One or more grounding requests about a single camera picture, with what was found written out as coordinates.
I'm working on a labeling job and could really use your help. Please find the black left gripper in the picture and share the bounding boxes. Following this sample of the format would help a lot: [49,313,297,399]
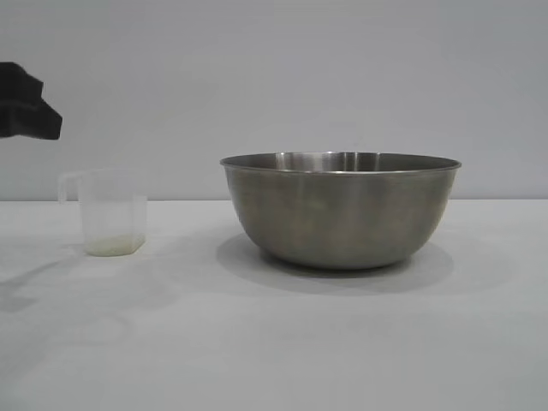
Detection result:
[0,62,64,141]

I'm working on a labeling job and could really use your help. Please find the clear plastic measuring cup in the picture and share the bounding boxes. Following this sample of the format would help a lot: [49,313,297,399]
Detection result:
[57,167,149,258]

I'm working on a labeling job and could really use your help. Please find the white rice grains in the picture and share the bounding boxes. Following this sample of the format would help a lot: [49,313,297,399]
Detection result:
[85,234,145,258]

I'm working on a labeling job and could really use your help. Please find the stainless steel mixing bowl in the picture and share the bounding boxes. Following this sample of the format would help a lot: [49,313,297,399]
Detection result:
[219,150,464,271]

